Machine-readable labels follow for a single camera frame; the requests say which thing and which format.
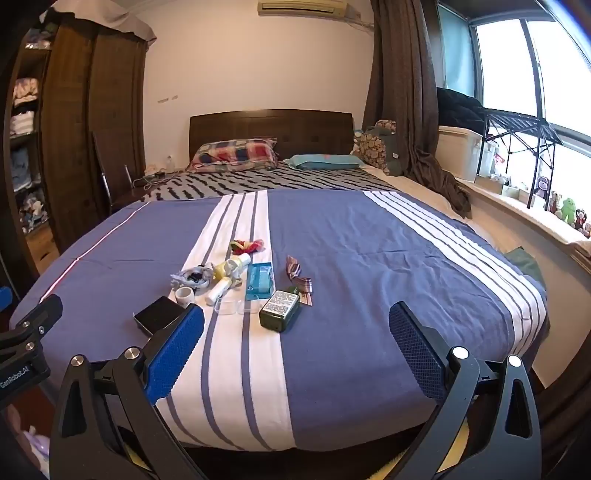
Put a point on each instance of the brown curtain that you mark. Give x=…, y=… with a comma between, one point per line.
x=401, y=92

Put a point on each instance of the black jacket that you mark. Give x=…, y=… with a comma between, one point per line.
x=457, y=110

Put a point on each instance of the white air conditioner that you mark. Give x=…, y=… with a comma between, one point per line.
x=300, y=7

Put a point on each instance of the brown patterned cushion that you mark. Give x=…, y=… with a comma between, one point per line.
x=371, y=147

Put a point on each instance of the teal pillow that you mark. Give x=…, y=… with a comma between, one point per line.
x=323, y=161

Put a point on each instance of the white cloth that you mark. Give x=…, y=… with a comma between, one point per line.
x=115, y=21

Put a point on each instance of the window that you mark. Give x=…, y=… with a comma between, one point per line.
x=508, y=69

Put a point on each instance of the colourful knotted cloth toy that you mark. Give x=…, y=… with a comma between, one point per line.
x=244, y=248

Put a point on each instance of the white tube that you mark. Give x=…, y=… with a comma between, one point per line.
x=216, y=291

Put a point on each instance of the plaid pillow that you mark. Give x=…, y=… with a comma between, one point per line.
x=231, y=154

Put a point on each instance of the black flat box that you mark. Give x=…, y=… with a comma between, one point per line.
x=154, y=314

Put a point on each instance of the white plastic bag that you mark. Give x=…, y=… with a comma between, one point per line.
x=37, y=452

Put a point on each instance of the black white zebra blanket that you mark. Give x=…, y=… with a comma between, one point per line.
x=277, y=182

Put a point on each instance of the blue snack packet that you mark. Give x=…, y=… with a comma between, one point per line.
x=258, y=281

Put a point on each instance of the purple monkey plush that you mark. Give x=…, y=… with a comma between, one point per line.
x=542, y=187

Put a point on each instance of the dark green patterned box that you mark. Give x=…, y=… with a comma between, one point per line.
x=279, y=310

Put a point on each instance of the dark wooden wardrobe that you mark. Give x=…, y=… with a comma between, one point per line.
x=92, y=138

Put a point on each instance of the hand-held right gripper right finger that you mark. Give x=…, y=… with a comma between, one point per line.
x=415, y=353

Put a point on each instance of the teal window blind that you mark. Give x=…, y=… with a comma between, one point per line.
x=455, y=50

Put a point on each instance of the green frog plush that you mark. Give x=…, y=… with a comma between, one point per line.
x=569, y=208

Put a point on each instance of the black metal rack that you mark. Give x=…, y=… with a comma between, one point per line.
x=517, y=122

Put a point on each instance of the green cushion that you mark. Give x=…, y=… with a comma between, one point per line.
x=392, y=157

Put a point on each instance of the dark wooden headboard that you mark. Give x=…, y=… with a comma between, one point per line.
x=277, y=127

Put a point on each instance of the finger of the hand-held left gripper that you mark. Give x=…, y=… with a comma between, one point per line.
x=4, y=300
x=44, y=314

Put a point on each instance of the yellow fluffy cloth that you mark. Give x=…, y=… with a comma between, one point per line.
x=455, y=447

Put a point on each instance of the striped ribbon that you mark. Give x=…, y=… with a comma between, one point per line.
x=300, y=282

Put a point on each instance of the green cloth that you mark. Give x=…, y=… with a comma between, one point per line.
x=524, y=263

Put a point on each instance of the clear plastic case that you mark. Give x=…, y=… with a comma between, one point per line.
x=235, y=307

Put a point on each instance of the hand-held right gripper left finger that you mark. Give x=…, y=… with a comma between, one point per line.
x=178, y=350

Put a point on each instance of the small white cup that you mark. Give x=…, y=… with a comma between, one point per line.
x=184, y=297

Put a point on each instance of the bed with striped cover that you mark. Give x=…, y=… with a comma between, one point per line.
x=360, y=286

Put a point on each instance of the white storage box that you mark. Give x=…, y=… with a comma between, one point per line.
x=455, y=152

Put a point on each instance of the frayed denim cloth scrap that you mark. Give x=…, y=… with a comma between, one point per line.
x=181, y=278

